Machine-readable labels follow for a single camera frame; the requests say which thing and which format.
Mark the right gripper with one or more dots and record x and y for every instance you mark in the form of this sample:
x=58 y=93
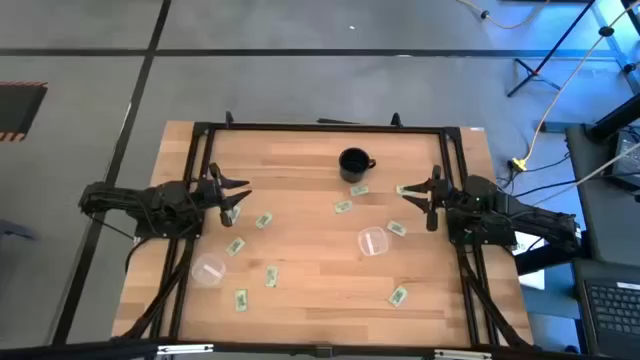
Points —
x=445 y=194

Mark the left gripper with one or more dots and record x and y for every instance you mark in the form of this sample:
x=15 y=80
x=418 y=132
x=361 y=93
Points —
x=207 y=194

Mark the green white sweetener packet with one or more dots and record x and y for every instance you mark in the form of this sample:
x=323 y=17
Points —
x=264 y=220
x=235 y=215
x=271 y=276
x=241 y=300
x=235 y=246
x=398 y=296
x=343 y=207
x=359 y=190
x=399 y=190
x=396 y=228

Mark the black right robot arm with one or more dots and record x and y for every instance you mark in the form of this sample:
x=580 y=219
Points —
x=525 y=215

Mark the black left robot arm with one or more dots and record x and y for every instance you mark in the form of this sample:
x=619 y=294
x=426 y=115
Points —
x=150 y=200

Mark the square clear plastic container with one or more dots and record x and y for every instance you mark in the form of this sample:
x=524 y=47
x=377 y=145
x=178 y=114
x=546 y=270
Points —
x=372 y=242

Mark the round clear plastic container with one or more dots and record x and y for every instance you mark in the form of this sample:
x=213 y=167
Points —
x=209 y=270

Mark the black mug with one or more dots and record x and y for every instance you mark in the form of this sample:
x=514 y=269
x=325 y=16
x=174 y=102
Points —
x=354 y=167

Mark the white paper sheet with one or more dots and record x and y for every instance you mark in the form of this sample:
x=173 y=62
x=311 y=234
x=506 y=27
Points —
x=532 y=275

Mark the black crossbeam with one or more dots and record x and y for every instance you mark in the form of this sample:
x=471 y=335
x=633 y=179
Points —
x=300 y=352

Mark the grey side desk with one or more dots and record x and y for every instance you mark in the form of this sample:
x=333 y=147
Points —
x=610 y=225

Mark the black tripod stand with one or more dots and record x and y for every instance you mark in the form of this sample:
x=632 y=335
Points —
x=550 y=50

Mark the black beam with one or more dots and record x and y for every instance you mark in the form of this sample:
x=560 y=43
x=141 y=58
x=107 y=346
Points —
x=615 y=120

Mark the dark electronic device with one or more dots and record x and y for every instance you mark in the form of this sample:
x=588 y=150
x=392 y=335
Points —
x=629 y=155

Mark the black laptop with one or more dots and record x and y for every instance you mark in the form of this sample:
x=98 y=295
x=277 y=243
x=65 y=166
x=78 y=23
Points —
x=612 y=310

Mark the grey chair base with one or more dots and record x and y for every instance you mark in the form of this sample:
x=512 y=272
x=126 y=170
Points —
x=15 y=231

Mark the black floor hatch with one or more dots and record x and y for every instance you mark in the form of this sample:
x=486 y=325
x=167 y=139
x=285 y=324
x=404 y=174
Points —
x=20 y=110

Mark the grey metal stand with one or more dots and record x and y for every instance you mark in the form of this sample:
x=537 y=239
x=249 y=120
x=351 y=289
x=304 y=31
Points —
x=617 y=51

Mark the silver metal bracket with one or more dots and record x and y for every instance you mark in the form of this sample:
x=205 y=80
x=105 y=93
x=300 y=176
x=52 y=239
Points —
x=462 y=355
x=185 y=348

